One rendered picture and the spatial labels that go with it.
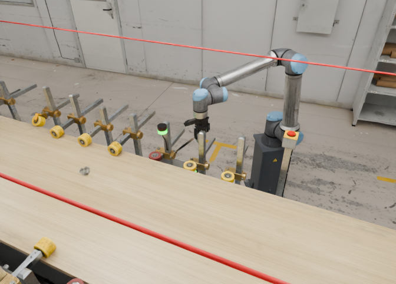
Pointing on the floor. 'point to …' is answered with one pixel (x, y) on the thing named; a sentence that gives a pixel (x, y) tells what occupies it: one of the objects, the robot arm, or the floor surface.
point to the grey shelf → (378, 60)
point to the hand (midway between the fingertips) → (197, 141)
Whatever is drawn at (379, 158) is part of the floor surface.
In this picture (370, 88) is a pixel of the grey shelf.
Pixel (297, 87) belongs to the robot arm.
